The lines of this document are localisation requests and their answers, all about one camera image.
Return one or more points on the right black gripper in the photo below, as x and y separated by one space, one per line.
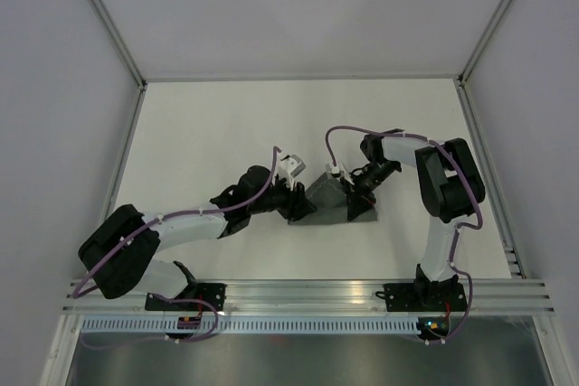
358 201

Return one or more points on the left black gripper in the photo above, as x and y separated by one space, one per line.
298 206

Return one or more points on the grey cloth napkin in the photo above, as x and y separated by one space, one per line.
326 193

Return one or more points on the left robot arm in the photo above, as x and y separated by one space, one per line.
120 254

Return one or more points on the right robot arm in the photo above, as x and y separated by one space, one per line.
451 190

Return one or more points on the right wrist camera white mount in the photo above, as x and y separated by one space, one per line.
338 171

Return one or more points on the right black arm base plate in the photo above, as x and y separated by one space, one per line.
404 297

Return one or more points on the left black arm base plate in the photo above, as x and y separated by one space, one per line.
192 300

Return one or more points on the white slotted cable duct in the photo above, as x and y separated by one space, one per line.
252 325

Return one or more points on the back aluminium frame bar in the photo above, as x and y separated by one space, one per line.
299 77

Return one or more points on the right aluminium frame post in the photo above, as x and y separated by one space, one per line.
498 15

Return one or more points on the aluminium frame post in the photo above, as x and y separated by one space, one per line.
498 15
115 37

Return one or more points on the right aluminium table edge rail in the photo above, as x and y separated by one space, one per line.
496 200

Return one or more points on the aluminium table edge rail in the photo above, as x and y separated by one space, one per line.
496 200
125 144

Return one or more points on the aluminium mounting rail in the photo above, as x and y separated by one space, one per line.
330 297

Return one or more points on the left aluminium table edge rail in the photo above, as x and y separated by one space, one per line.
125 144

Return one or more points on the left aluminium frame post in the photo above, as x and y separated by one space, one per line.
115 37

